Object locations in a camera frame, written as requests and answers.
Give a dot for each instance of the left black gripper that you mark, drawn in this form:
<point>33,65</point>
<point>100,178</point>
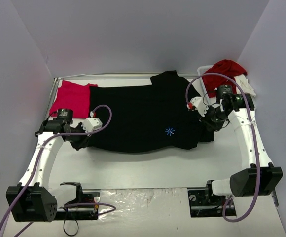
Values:
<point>76,138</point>

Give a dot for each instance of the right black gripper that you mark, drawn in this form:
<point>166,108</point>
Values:
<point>209,121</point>

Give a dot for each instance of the black t shirt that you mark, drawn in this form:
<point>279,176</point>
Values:
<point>147,118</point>

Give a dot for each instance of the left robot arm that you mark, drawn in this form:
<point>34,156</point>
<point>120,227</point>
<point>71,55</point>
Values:
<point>31,200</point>

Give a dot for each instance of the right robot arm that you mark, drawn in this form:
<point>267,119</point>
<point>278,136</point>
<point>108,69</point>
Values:
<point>257,168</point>

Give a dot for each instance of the white plastic basket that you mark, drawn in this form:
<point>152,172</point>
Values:
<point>201,70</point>

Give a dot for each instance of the folded pink t shirt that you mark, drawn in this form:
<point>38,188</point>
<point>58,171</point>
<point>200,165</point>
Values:
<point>75,97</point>

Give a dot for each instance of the white t shirt in basket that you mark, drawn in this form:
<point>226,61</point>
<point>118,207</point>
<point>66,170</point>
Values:
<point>243,83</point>

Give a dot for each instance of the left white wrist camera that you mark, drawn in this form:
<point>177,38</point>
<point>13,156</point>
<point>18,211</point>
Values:
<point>91,124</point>

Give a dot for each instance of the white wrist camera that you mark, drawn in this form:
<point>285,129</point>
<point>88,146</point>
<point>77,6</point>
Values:
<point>197,103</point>
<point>91,124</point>

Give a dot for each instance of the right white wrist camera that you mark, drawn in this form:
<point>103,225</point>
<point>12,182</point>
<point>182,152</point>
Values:
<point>197,103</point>

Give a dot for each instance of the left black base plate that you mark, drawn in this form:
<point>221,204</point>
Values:
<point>80,212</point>

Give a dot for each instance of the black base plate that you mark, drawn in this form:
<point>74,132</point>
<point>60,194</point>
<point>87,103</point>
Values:
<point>203,206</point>
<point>80,212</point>

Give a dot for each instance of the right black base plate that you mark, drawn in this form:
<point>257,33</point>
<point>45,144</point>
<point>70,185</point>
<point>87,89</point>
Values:
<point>203,206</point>

